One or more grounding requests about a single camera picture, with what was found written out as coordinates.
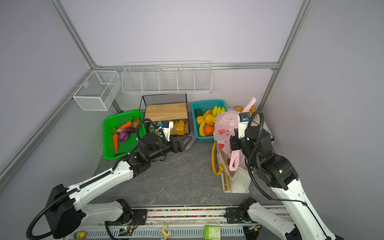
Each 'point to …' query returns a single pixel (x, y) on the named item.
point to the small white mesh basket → (96, 93)
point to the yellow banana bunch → (215, 112)
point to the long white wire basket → (191, 77)
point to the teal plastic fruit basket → (206, 105)
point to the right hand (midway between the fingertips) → (237, 129)
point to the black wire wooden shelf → (171, 108)
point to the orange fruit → (208, 130)
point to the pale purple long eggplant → (127, 129)
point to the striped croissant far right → (252, 110)
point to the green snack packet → (152, 129)
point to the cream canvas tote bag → (236, 181)
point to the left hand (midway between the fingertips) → (188, 139)
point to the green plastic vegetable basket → (117, 120)
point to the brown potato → (136, 122)
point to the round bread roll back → (238, 109)
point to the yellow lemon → (199, 119)
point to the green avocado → (198, 112)
